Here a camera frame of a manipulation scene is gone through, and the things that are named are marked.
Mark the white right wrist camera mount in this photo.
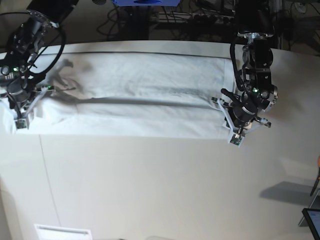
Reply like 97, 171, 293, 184
14, 85, 56, 130

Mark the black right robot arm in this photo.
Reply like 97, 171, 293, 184
0, 0, 78, 119

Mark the white T-shirt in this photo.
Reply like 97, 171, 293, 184
0, 52, 234, 139

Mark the white paper sheet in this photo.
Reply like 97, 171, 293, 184
34, 224, 93, 240

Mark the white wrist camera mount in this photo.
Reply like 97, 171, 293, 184
14, 85, 56, 130
211, 96, 273, 149

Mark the blue box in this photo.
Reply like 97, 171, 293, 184
112, 0, 180, 7

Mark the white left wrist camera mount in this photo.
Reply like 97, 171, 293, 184
211, 96, 273, 149

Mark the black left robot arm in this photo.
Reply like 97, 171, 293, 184
221, 0, 278, 128

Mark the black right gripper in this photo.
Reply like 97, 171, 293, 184
6, 82, 37, 115

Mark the tablet screen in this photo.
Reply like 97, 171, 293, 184
302, 208, 320, 240

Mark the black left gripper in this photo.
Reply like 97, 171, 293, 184
221, 88, 258, 128

